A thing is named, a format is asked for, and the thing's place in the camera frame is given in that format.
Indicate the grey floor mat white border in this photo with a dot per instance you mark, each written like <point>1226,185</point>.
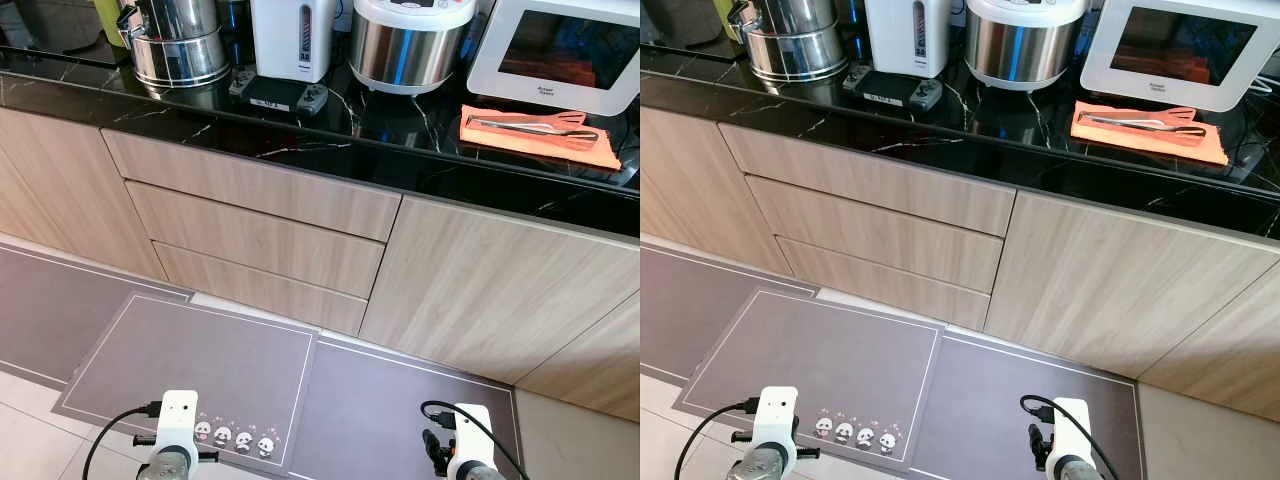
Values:
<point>380,410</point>
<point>1000,405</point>
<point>700,305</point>
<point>60,310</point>

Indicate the grey panda print floor mat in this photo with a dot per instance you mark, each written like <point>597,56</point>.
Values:
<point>190,360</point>
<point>810,355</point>

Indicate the light wood cabinet door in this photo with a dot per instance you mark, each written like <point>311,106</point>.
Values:
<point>590,365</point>
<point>1220,360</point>
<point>60,180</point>
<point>1110,280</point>
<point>700,180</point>
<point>490,285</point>

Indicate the light wood drawer front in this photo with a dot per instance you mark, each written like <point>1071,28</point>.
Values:
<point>885,285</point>
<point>865,178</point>
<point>255,240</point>
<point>250,182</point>
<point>265,290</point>
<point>875,235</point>

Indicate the orange cloth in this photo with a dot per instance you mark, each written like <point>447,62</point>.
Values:
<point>540,150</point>
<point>1150,147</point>

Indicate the metal tongs with orange tips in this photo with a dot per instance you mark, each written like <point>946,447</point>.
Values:
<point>530,128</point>
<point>1140,124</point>

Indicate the black handheld game console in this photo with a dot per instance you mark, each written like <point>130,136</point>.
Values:
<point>280,92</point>
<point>893,90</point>

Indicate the white countertop oven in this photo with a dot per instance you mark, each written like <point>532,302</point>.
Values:
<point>1100,65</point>
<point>485,70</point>

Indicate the stainless steel steamer pot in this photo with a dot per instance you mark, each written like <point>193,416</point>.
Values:
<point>180,45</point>
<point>795,42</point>

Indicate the silver white rice cooker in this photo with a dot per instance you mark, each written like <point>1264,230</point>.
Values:
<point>410,50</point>
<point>1025,48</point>

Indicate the green container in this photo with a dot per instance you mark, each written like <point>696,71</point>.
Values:
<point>724,18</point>
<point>108,20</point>

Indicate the white electric water boiler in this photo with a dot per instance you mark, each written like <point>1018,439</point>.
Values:
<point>293,40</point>
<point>908,38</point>

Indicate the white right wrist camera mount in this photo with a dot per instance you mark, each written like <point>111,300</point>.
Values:
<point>1068,430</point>
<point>473,435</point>

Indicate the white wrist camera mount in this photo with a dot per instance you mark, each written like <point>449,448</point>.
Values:
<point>775,415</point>
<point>473,435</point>
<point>178,420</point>
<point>1068,430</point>

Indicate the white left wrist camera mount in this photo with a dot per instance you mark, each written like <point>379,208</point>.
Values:
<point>775,415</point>
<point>178,420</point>

